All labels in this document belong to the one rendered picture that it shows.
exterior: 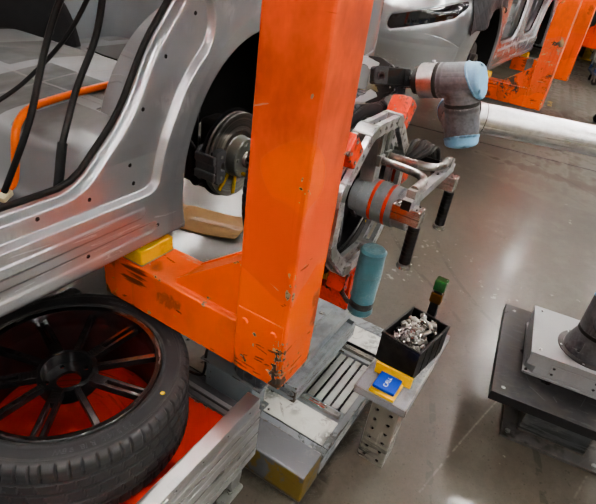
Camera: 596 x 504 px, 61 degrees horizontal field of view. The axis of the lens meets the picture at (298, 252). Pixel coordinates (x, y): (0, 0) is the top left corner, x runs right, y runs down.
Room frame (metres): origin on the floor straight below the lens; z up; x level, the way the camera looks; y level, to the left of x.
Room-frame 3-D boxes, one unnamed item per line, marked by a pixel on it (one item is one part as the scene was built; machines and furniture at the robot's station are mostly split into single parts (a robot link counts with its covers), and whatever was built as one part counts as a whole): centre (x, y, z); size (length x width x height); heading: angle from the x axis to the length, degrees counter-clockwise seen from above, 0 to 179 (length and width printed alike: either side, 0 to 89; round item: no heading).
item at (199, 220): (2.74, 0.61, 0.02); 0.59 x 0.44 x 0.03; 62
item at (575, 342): (1.51, -1.13, 0.45); 0.19 x 0.19 x 0.10
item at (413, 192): (1.45, -0.26, 1.03); 0.19 x 0.18 x 0.11; 62
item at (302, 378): (1.63, -0.02, 0.13); 0.50 x 0.36 x 0.10; 152
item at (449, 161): (1.63, -0.35, 1.03); 0.19 x 0.18 x 0.11; 62
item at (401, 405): (1.26, -0.40, 0.44); 0.43 x 0.17 x 0.03; 152
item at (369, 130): (1.60, -0.20, 0.85); 0.54 x 0.07 x 0.54; 152
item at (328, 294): (1.61, -0.16, 0.48); 0.16 x 0.12 x 0.17; 62
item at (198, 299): (1.24, 0.33, 0.69); 0.52 x 0.17 x 0.35; 62
